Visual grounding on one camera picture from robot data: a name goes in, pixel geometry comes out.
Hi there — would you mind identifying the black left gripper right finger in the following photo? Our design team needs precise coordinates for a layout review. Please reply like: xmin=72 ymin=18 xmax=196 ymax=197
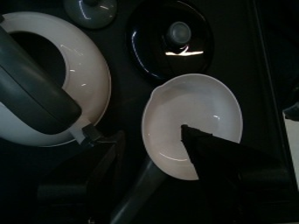
xmin=180 ymin=124 xmax=299 ymax=224

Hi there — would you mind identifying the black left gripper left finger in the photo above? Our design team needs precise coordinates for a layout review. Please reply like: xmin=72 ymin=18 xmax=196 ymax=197
xmin=36 ymin=130 xmax=127 ymax=224

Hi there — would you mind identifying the small silver toy pot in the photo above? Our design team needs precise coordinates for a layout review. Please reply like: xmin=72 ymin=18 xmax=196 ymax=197
xmin=63 ymin=0 xmax=117 ymax=30

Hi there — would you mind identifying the black glossy plate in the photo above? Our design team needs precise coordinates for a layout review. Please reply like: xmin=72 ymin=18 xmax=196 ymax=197
xmin=125 ymin=0 xmax=215 ymax=85

